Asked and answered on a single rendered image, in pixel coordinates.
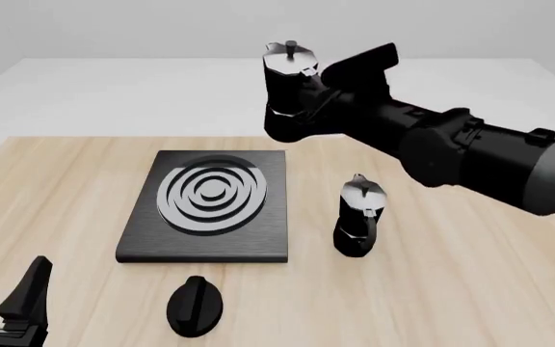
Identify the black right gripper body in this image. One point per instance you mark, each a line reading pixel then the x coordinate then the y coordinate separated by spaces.
pixel 359 70

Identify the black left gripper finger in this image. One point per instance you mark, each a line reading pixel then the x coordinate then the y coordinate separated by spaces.
pixel 29 296

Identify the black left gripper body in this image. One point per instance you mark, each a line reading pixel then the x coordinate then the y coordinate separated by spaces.
pixel 7 336

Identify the black and silver moka pot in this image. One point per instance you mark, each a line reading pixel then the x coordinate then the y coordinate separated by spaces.
pixel 354 217
pixel 284 86

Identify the black and grey right robot arm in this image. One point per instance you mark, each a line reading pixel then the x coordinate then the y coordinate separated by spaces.
pixel 451 152

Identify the flat black stove plate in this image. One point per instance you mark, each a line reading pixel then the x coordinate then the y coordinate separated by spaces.
pixel 142 235

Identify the round black stove knob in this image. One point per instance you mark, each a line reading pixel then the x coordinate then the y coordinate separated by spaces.
pixel 193 307

